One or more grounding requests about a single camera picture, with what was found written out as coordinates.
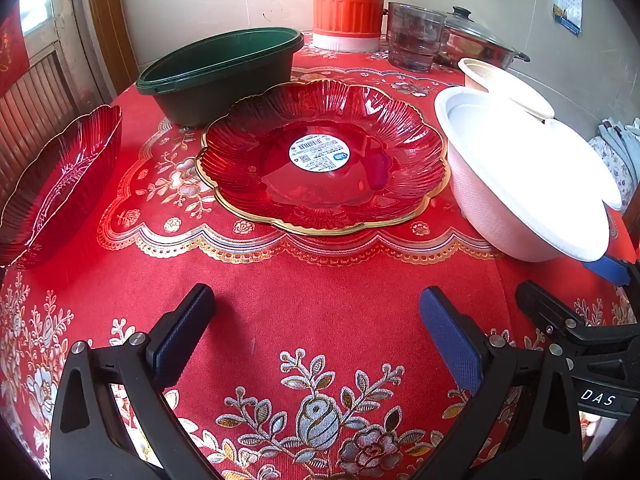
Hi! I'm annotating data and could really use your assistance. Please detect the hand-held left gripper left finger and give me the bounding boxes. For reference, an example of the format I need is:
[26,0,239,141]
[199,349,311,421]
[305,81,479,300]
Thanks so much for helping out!
[50,283,217,480]

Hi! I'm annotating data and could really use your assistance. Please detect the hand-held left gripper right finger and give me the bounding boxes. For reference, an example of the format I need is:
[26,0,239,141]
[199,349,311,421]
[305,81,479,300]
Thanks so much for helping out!
[419,286,586,480]

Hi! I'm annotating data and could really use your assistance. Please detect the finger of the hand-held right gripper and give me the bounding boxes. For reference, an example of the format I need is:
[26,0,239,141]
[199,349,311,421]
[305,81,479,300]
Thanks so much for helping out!
[581,254,640,291]
[515,280,640,356]

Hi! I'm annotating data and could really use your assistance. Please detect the large white foam bowl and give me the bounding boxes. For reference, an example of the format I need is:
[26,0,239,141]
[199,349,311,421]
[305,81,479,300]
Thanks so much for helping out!
[434,86,612,263]
[446,97,610,256]

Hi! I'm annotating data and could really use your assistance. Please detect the red ribbed glass plate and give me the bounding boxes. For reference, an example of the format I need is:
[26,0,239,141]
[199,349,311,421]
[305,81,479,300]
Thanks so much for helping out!
[0,104,123,268]

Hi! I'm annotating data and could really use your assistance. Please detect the red glass plate with sticker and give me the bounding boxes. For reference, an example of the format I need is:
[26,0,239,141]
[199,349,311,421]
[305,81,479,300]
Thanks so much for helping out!
[196,79,451,237]

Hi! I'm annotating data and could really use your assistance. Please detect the beige plastic bowl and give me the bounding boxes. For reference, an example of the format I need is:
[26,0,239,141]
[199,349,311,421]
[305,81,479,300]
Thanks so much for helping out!
[458,58,556,121]

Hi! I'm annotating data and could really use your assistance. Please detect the dark green plastic basin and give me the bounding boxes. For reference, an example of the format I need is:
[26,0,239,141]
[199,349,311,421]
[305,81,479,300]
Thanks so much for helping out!
[136,27,305,128]

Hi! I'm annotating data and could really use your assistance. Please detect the floral cushion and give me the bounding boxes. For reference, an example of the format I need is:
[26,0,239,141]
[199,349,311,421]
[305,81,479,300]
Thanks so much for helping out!
[587,117,640,201]

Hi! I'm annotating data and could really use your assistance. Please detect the red floral tablecloth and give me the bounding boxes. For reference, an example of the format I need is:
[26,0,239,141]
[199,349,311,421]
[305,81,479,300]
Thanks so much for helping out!
[0,30,640,480]

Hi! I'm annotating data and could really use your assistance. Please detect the steel cooking pot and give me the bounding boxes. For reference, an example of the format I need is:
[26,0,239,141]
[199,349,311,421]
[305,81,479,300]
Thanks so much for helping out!
[435,30,531,72]

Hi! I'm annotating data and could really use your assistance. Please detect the slatted door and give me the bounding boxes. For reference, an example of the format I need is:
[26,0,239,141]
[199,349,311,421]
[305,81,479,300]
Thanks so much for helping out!
[0,0,116,206]

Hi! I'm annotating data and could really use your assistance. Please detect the clear glass cup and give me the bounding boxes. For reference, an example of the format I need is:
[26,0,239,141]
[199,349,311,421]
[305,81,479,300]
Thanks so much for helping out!
[386,2,447,73]

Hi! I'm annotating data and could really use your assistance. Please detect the red poster gold characters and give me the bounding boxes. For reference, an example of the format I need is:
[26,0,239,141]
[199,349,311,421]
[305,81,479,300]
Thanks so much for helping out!
[0,2,31,98]

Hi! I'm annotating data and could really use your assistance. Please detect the orange thermos jug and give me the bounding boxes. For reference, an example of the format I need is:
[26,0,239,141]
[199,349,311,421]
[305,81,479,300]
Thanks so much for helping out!
[313,0,398,52]

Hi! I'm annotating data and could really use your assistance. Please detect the brown wooden door frame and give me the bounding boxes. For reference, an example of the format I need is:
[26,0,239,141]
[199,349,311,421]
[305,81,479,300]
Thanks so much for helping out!
[85,0,141,83]

